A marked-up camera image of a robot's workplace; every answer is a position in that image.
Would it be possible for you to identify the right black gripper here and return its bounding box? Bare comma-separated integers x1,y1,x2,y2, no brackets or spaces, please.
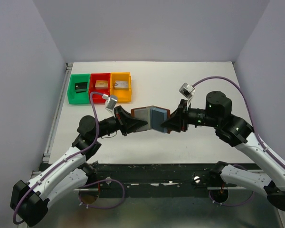
160,98,220,133

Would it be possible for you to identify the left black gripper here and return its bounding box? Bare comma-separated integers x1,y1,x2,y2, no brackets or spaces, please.
94,105,148,140

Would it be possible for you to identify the brown leather card holder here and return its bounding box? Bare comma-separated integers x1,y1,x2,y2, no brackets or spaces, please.
131,105,171,133

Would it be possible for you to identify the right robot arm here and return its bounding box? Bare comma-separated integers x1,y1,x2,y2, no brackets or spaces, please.
161,91,285,211

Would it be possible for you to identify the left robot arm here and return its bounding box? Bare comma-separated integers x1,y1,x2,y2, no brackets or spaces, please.
10,106,147,226

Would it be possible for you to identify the silver card in yellow bin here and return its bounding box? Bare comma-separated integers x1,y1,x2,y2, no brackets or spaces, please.
114,80,129,90

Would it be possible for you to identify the gold card in red bin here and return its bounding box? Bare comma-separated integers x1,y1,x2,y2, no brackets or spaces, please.
95,80,108,89

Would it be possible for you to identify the black card in green bin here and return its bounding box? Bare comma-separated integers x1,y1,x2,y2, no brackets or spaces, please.
74,82,88,93

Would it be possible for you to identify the yellow plastic bin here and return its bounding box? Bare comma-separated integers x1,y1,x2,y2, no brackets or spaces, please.
110,72,132,103

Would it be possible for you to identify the red plastic bin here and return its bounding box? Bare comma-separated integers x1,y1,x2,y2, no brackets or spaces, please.
88,73,111,95

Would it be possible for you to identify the green plastic bin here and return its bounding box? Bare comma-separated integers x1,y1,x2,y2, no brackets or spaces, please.
67,74,90,105

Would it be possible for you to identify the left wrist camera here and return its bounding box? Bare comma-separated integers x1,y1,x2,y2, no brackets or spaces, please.
102,94,118,116

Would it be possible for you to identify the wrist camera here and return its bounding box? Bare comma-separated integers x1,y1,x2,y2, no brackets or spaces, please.
179,83,195,108
102,94,118,116

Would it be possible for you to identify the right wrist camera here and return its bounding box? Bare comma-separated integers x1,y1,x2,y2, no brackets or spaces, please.
179,83,195,108

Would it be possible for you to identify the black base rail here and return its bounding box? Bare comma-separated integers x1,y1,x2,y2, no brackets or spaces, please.
68,161,252,199

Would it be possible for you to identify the aluminium frame rail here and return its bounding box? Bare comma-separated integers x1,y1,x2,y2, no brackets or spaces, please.
31,62,74,177

